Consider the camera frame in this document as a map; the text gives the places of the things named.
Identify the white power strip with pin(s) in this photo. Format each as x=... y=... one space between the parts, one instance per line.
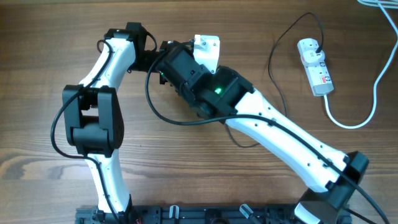
x=318 y=76

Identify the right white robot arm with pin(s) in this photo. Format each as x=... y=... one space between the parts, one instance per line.
x=225 y=96

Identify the white plug adapter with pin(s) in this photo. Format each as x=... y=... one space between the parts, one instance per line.
x=310 y=58

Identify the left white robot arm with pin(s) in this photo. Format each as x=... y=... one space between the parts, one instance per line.
x=94 y=123

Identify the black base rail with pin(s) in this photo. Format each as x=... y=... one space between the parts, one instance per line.
x=277 y=213

